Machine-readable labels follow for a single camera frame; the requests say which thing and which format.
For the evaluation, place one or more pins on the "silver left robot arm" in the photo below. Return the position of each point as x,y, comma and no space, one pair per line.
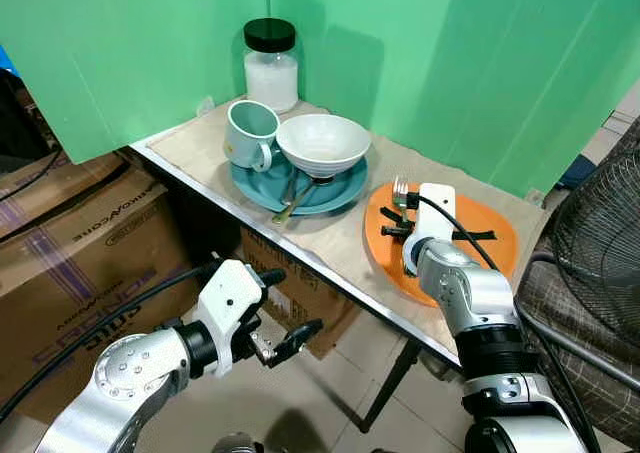
130,368

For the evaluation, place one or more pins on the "glass jar black lid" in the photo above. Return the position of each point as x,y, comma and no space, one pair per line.
271,81

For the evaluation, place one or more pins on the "metal edged table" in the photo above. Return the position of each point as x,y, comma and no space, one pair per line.
300,258

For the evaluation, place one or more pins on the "plaid fabric chair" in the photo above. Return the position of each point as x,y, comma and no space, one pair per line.
600,403

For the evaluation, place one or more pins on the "green backdrop panel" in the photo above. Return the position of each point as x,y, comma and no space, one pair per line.
470,73
130,53

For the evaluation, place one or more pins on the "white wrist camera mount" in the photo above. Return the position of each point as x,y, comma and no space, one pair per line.
228,298
438,211

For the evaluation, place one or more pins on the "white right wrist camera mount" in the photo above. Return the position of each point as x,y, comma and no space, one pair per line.
438,211

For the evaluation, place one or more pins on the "orange round plate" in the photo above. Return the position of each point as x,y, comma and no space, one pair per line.
488,261

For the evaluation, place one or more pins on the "silver fork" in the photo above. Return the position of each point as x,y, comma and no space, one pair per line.
402,186

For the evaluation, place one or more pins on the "blue box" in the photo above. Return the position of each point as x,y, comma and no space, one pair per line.
580,171

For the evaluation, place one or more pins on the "teal ceramic mug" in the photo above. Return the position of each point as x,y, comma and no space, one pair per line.
247,133

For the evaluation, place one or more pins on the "white ribbed bowl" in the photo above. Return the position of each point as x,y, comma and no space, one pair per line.
322,143

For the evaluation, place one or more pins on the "teal round plate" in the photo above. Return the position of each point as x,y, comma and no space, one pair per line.
338,198

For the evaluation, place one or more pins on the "large printed cardboard box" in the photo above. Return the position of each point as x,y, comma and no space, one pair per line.
80,263

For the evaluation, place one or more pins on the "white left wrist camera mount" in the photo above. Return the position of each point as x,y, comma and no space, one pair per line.
228,298

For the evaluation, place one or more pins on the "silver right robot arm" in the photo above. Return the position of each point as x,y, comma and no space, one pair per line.
470,288

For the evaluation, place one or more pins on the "silver cutlery piece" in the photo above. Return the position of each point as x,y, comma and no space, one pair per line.
290,191

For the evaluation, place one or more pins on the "small brown cardboard box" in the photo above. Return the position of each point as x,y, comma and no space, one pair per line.
320,308

